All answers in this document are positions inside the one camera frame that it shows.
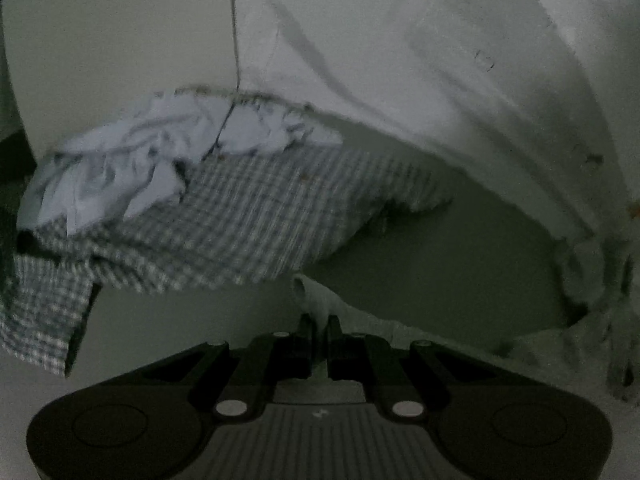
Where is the grey zip hoodie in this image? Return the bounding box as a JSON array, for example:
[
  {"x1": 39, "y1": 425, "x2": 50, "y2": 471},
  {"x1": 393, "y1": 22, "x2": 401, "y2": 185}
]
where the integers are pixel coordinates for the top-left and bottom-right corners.
[{"x1": 292, "y1": 195, "x2": 640, "y2": 402}]

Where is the light blue crumpled cloth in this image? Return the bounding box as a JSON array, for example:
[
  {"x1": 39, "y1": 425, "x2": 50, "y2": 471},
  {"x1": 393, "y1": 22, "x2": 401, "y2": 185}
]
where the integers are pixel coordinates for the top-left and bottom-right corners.
[{"x1": 17, "y1": 91, "x2": 344, "y2": 237}]

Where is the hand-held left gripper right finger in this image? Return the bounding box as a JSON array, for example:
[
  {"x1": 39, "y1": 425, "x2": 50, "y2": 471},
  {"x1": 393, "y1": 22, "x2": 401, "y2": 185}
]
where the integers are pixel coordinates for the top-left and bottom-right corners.
[{"x1": 325, "y1": 314, "x2": 507, "y2": 420}]

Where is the white carrot print quilt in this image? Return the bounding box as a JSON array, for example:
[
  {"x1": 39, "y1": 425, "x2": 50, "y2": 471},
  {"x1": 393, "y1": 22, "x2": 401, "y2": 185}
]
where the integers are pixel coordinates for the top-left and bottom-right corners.
[{"x1": 235, "y1": 0, "x2": 640, "y2": 261}]

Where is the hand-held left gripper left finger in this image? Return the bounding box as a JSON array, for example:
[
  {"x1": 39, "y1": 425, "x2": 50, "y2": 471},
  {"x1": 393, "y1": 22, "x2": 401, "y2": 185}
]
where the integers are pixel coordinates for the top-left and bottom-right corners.
[{"x1": 120, "y1": 312, "x2": 317, "y2": 420}]

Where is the grey checked shirt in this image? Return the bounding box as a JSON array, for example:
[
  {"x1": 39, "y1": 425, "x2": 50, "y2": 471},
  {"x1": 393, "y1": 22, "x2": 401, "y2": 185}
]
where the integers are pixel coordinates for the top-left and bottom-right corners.
[{"x1": 0, "y1": 146, "x2": 454, "y2": 379}]

